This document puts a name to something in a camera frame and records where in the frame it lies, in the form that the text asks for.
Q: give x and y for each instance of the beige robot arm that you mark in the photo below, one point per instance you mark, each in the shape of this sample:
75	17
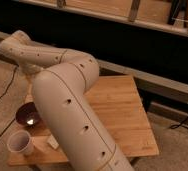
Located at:
61	77

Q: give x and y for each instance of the beige sponge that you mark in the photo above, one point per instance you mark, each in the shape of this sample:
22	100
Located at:
52	142

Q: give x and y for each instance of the dark brown bowl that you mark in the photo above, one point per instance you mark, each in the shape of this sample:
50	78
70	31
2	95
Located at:
27	115

